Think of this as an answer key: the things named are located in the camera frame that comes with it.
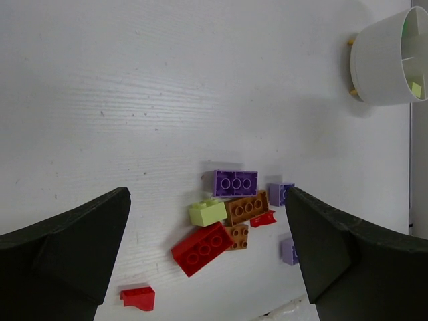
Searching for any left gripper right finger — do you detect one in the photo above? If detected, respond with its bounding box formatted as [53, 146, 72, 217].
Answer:
[286, 187, 427, 320]

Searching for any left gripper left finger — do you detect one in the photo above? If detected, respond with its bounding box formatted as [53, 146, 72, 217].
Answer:
[1, 187, 131, 320]

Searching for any red 2x4 lego brick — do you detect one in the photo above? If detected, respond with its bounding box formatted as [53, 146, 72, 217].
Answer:
[171, 222, 233, 277]

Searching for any light green 2x2 brick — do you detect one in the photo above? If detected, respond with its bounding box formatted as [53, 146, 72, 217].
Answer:
[409, 82, 422, 98]
[189, 199, 227, 227]

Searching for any green 2x4 lego brick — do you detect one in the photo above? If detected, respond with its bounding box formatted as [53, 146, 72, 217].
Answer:
[401, 19, 408, 40]

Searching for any lavender 2x2 lego brick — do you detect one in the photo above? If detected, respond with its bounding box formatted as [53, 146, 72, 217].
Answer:
[267, 182, 295, 207]
[280, 237, 299, 266]

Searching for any red sloped lego piece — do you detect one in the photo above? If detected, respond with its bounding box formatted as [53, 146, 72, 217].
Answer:
[120, 286, 156, 312]

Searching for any small red curved piece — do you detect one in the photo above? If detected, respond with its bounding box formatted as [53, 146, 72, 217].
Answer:
[250, 210, 277, 228]

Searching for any orange 2x4 lego plate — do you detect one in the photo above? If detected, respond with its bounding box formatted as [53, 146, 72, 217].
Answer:
[225, 224, 249, 251]

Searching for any orange 2x4 lego brick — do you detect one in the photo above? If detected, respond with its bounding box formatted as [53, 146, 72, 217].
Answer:
[225, 190, 269, 227]

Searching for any purple 2x4 lego brick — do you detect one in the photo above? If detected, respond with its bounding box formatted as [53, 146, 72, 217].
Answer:
[213, 170, 258, 198]

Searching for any white divided round container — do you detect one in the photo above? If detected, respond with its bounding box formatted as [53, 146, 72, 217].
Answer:
[349, 6, 427, 106]

